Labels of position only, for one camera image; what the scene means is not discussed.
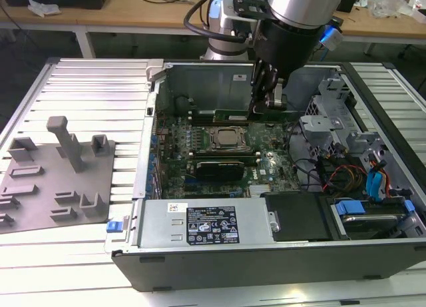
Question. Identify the small black box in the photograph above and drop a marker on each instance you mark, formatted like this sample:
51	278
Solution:
352	2

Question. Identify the gray metal drive cage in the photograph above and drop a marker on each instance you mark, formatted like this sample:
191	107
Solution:
319	127

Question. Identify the silver finned heatsink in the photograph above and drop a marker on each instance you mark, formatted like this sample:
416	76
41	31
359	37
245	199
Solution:
260	190

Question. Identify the black power supply label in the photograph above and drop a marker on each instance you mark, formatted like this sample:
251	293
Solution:
213	225

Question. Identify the black plastic air shroud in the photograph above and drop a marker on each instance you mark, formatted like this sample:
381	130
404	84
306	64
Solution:
296	217

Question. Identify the red and white carton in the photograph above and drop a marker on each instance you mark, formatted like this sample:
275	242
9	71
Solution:
420	2

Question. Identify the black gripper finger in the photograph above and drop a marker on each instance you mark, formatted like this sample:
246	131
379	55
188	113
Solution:
278	100
259	87

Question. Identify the green motherboard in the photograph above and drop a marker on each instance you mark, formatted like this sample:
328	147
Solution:
266	164

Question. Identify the black cylindrical capacitor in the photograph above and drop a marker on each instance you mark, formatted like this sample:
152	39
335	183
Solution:
181	104

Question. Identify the crumpled white paper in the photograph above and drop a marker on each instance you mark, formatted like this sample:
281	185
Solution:
43	7

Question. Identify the green RAM stick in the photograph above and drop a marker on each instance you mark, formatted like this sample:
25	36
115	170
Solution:
233	115

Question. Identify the small white blue wrist camera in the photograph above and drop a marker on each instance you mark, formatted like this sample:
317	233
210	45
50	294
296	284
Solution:
333	35

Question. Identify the black graphics card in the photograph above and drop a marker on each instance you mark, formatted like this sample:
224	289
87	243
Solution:
219	170

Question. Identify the small white barcode sticker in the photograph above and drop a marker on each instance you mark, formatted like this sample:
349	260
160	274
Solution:
173	207

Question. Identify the hard disk in blue carrier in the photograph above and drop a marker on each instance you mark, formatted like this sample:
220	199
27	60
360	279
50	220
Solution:
347	208

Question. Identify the silver power supply unit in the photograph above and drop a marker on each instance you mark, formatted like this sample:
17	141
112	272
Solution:
159	227

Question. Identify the round coin battery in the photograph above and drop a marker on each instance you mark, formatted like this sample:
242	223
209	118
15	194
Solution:
270	123

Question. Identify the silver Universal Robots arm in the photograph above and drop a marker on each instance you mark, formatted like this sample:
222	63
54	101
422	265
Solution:
299	4

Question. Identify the wooden desk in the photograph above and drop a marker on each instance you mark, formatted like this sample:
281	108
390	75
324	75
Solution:
133	19

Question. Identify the black open PC case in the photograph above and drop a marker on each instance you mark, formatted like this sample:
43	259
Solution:
233	270

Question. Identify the blue plastic case latch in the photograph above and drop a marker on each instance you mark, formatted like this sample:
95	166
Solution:
114	227

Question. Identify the clear plastic bag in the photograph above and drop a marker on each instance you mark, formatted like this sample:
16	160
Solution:
387	4

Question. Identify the silver CPU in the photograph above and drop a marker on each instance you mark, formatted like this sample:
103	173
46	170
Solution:
228	138

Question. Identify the gray plastic parts rack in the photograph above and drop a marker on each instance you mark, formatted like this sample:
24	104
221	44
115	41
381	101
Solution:
43	187

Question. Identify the black RAM slot bank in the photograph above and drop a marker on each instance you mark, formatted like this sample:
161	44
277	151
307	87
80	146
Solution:
226	154
203	120

